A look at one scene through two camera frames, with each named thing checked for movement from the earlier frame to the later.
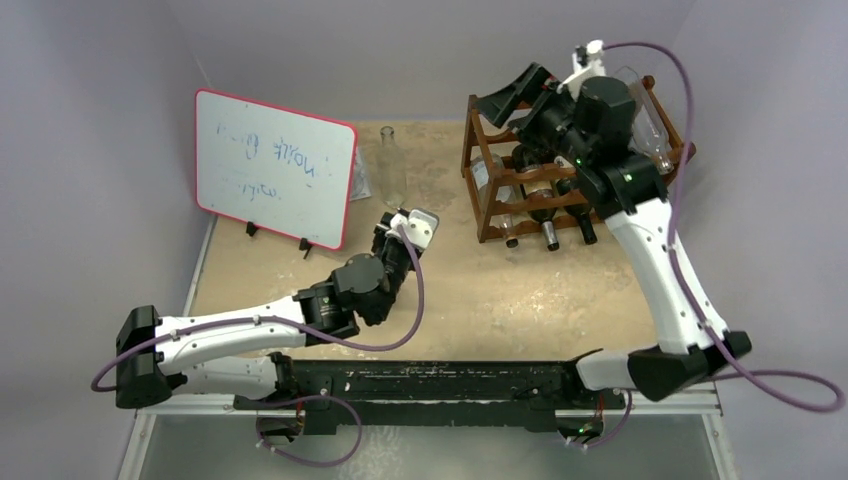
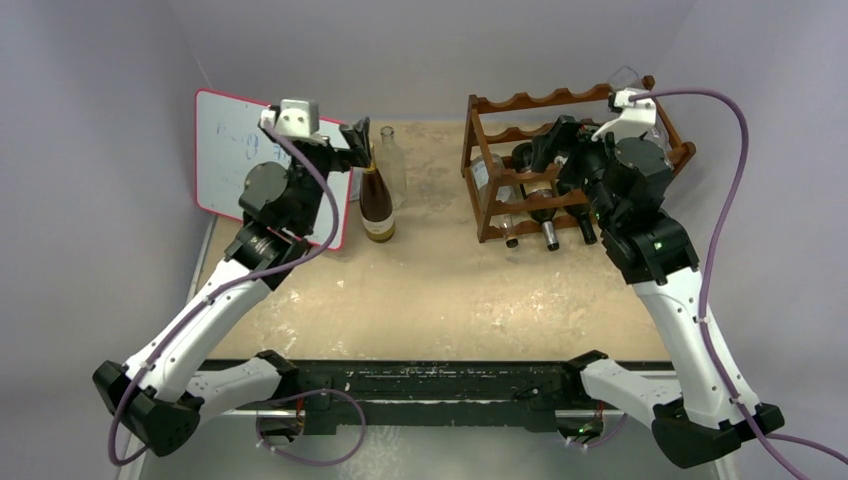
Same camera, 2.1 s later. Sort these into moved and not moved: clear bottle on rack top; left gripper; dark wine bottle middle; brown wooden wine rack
Moved: left gripper
Not moved: clear bottle on rack top; brown wooden wine rack; dark wine bottle middle
